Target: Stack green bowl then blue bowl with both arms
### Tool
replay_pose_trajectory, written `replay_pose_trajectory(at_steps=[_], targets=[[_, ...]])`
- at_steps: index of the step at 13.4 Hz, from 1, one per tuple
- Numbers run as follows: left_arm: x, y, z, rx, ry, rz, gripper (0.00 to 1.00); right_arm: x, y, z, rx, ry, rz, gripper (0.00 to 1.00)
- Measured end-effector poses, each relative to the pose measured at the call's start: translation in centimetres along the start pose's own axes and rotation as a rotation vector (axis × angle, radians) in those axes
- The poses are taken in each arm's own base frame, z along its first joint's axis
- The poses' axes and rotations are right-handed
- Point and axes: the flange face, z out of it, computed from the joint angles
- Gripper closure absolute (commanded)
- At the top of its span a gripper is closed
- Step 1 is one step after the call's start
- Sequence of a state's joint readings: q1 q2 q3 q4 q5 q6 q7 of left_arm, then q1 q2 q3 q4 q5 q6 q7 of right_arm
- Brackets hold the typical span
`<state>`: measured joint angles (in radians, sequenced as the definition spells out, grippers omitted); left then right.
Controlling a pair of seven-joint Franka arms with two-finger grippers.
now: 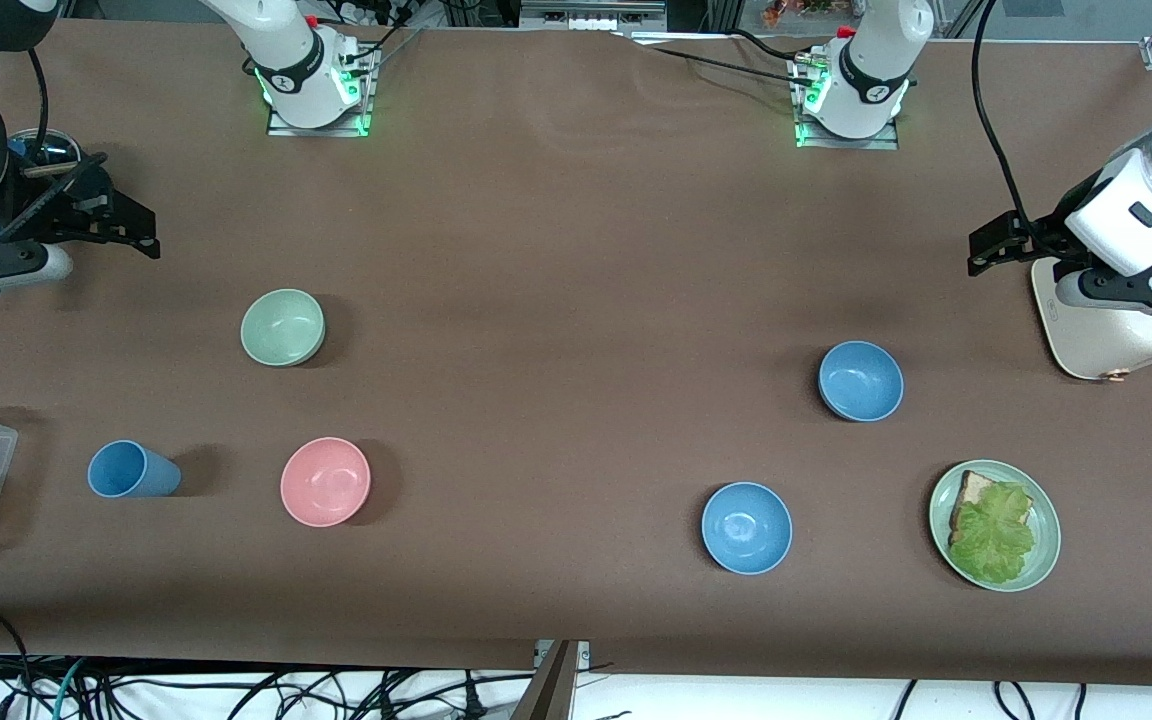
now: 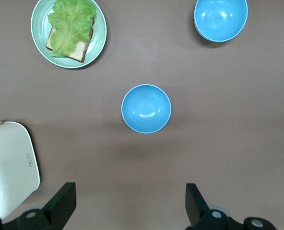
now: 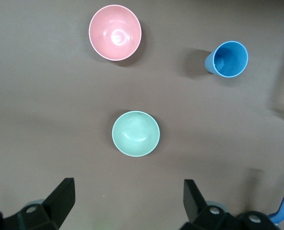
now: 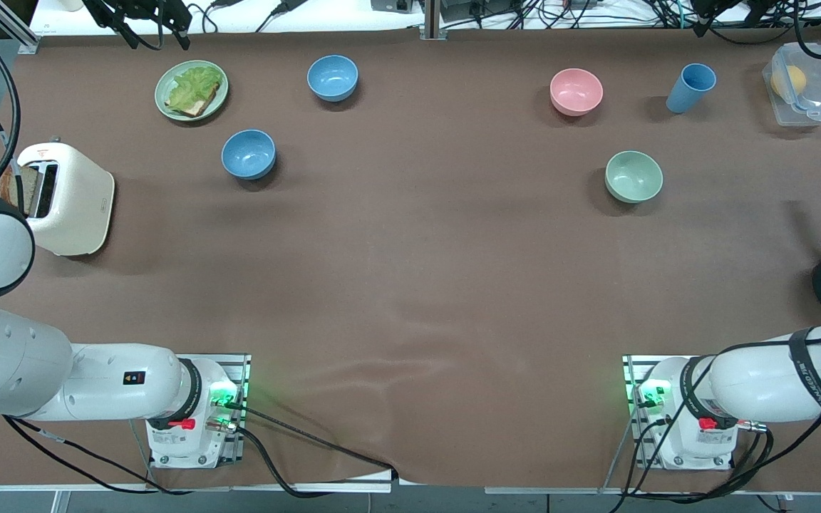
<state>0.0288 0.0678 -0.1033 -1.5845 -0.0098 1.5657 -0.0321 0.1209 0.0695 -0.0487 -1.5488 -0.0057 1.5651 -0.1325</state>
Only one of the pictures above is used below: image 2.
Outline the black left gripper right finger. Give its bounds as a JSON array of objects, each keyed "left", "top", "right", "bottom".
[{"left": 185, "top": 183, "right": 277, "bottom": 230}]

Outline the toasted bread slice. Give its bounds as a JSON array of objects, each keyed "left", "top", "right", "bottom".
[{"left": 45, "top": 17, "right": 95, "bottom": 63}]

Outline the white toaster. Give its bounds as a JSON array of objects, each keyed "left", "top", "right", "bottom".
[{"left": 0, "top": 121, "right": 41, "bottom": 220}]

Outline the small blue bowl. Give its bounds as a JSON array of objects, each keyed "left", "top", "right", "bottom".
[{"left": 121, "top": 83, "right": 172, "bottom": 134}]

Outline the green lettuce leaf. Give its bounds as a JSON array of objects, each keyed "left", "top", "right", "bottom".
[{"left": 47, "top": 0, "right": 97, "bottom": 58}]

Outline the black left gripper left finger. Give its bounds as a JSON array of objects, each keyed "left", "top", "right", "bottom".
[{"left": 1, "top": 182, "right": 77, "bottom": 230}]

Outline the pale green round plate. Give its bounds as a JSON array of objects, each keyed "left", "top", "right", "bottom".
[{"left": 30, "top": 0, "right": 107, "bottom": 69}]

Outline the large blue bowl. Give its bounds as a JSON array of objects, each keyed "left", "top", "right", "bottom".
[{"left": 193, "top": 0, "right": 249, "bottom": 43}]

